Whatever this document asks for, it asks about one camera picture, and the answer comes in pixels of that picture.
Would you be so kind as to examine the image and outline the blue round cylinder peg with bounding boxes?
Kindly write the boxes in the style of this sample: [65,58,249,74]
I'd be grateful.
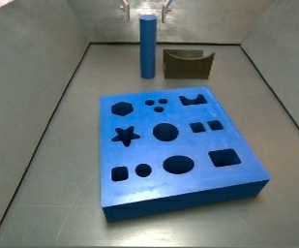
[140,15,156,79]

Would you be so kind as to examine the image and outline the black curved cradle stand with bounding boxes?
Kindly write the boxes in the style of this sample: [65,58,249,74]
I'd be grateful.
[163,49,215,79]

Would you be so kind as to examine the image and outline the blue shape-sorting board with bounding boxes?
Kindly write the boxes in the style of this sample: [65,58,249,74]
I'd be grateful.
[100,86,271,222]

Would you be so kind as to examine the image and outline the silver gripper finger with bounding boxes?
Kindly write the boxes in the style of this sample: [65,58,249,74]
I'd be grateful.
[160,0,173,23]

